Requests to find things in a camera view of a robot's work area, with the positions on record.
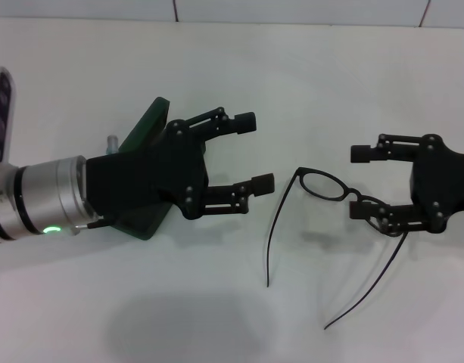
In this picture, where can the black glasses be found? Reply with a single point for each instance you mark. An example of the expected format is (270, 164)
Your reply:
(353, 193)

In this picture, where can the green glasses case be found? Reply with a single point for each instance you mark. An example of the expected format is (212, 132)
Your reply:
(150, 121)

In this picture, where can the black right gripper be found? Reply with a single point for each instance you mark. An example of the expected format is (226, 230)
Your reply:
(443, 181)

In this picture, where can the small silver connector stub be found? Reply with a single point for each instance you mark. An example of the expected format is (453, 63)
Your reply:
(112, 143)

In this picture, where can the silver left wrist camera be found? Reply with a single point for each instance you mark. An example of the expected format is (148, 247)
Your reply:
(0, 113)

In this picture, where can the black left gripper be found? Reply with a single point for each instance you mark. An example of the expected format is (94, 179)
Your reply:
(148, 174)

